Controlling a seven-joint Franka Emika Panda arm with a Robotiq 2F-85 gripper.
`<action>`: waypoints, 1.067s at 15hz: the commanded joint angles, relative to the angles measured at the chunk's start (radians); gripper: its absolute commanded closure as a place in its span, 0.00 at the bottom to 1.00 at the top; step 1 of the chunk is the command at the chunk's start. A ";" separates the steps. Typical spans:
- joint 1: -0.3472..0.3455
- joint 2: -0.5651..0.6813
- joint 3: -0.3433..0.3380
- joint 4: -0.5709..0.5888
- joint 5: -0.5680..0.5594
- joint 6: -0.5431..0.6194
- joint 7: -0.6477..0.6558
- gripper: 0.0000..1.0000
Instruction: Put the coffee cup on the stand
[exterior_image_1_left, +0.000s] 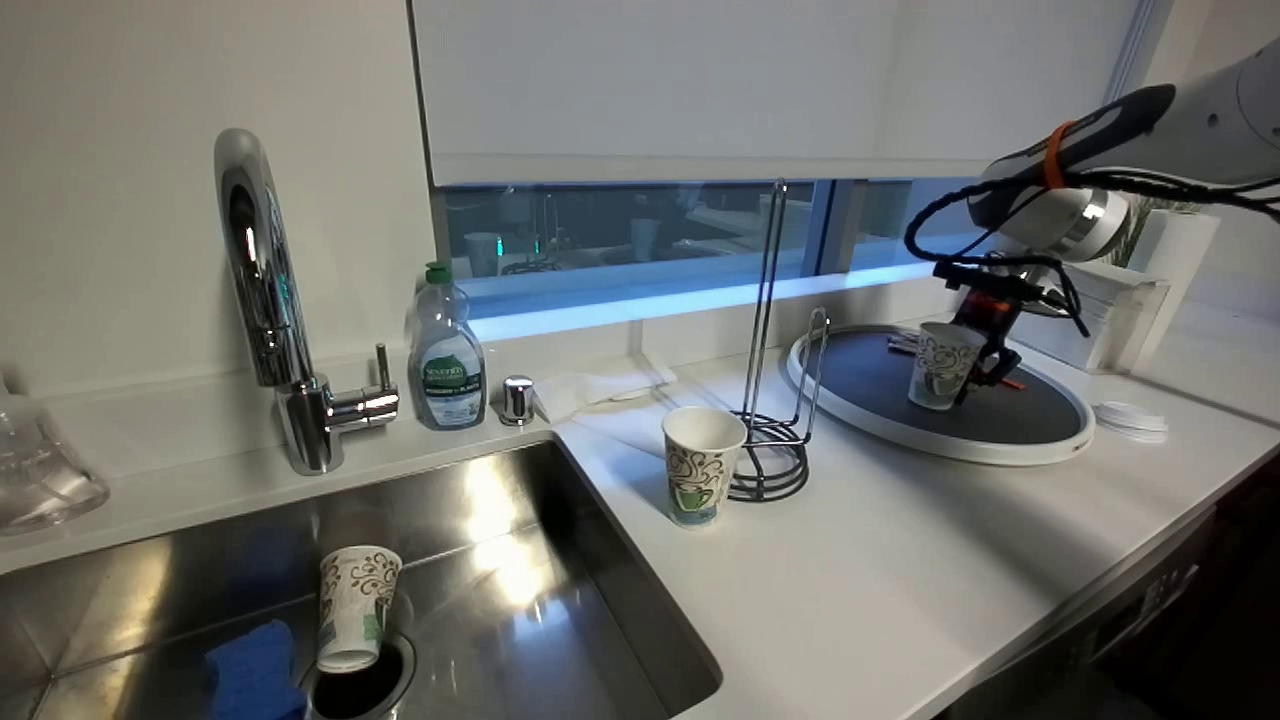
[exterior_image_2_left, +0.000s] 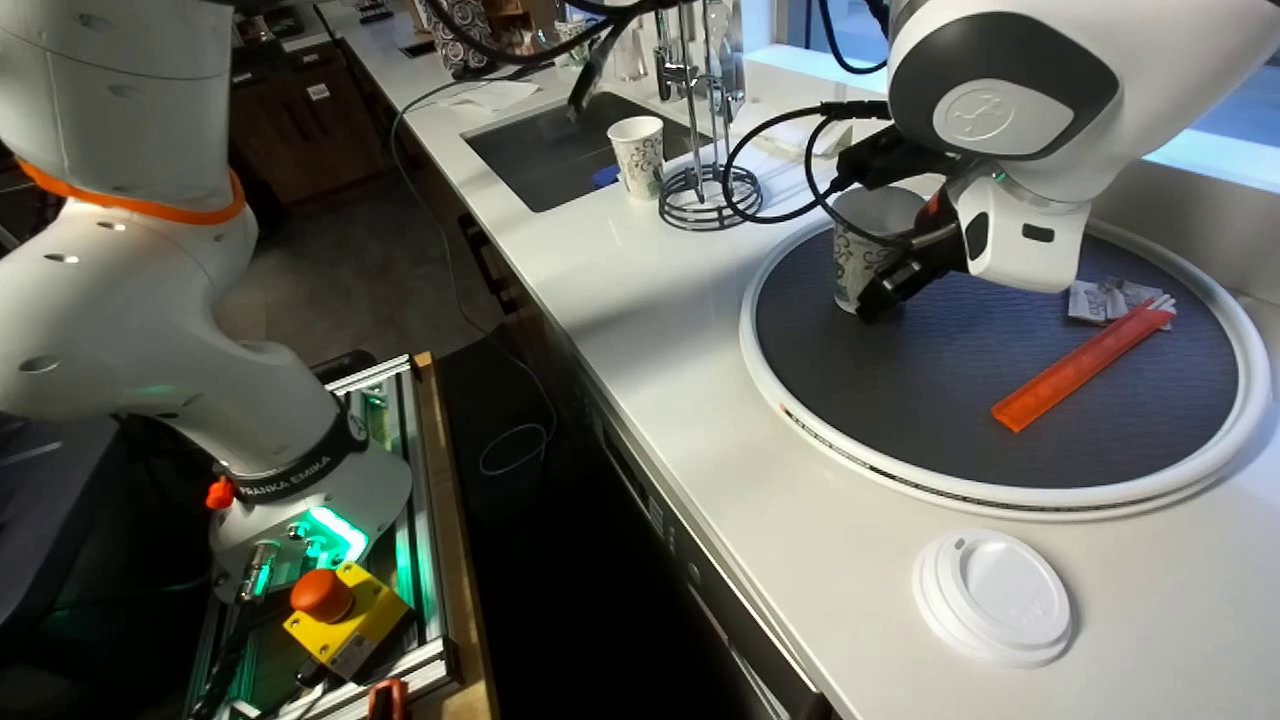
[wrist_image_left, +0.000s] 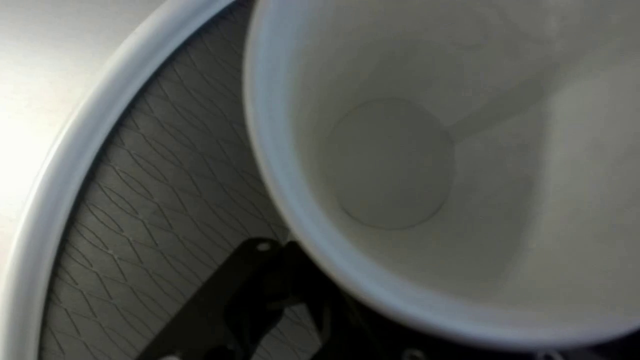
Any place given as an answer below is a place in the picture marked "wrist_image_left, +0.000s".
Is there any round dark tray white rim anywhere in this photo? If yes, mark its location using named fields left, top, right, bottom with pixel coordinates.
left=0, top=0, right=342, bottom=360

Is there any patterned paper coffee cup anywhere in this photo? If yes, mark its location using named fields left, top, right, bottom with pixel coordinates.
left=243, top=0, right=640, bottom=352

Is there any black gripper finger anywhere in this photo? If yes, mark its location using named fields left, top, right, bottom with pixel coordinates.
left=136, top=235, right=342, bottom=360

